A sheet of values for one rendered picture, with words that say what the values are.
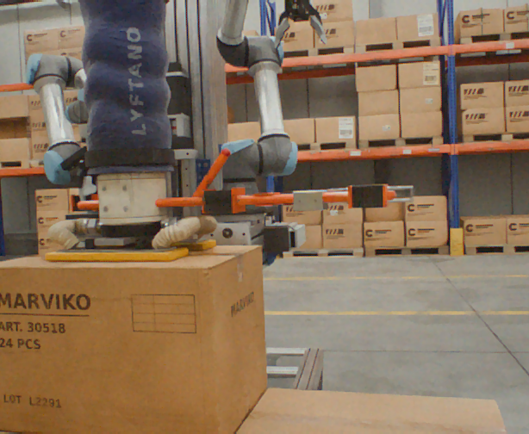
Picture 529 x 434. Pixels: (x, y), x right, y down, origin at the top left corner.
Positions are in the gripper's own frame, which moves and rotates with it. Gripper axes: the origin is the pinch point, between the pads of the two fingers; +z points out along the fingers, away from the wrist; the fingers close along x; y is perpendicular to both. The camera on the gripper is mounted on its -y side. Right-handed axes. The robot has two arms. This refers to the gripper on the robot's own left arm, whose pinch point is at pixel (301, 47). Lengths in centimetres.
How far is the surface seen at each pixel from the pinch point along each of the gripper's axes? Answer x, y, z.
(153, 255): -30, 51, 56
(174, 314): -23, 58, 68
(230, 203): -14, 42, 45
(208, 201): -19, 42, 44
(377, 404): 19, 30, 97
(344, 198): 13, 44, 45
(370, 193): 19, 45, 44
